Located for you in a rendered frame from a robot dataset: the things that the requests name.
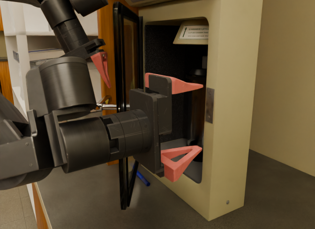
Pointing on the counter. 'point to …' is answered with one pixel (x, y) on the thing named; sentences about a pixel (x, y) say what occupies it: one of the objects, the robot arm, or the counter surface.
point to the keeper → (209, 105)
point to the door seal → (125, 87)
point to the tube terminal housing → (220, 93)
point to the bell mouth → (193, 32)
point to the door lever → (102, 104)
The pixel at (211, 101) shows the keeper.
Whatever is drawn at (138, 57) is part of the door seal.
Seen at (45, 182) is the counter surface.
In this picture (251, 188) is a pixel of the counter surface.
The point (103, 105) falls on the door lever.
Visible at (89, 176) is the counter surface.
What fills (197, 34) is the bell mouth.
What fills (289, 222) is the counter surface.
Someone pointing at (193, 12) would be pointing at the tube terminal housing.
